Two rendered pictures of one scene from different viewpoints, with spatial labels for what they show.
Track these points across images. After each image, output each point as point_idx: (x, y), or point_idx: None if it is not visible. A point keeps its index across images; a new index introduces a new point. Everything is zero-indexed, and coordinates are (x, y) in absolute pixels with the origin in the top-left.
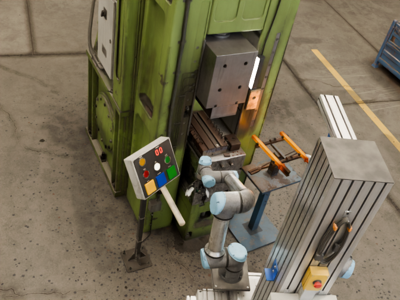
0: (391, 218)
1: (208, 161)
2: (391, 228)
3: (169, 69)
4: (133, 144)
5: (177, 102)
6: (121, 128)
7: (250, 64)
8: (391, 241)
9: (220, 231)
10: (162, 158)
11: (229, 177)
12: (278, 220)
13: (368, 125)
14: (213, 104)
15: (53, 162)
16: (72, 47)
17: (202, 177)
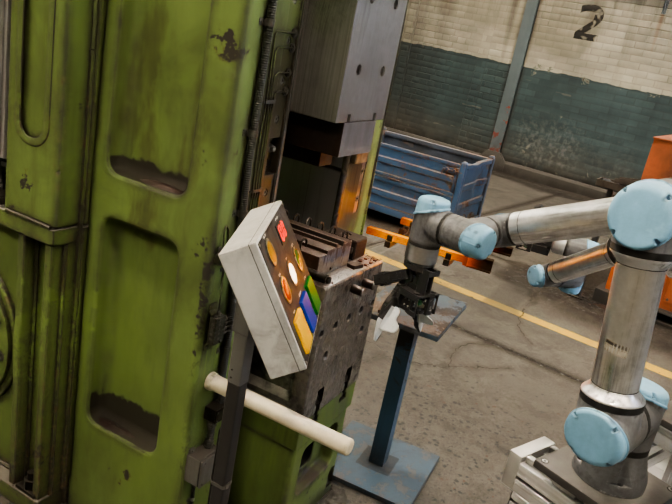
0: (536, 373)
1: (445, 200)
2: (550, 386)
3: (255, 8)
4: (93, 324)
5: (260, 123)
6: (55, 283)
7: (401, 10)
8: (570, 403)
9: (654, 311)
10: (291, 253)
11: (525, 213)
12: (403, 433)
13: (392, 270)
14: (346, 111)
15: None
16: None
17: (459, 235)
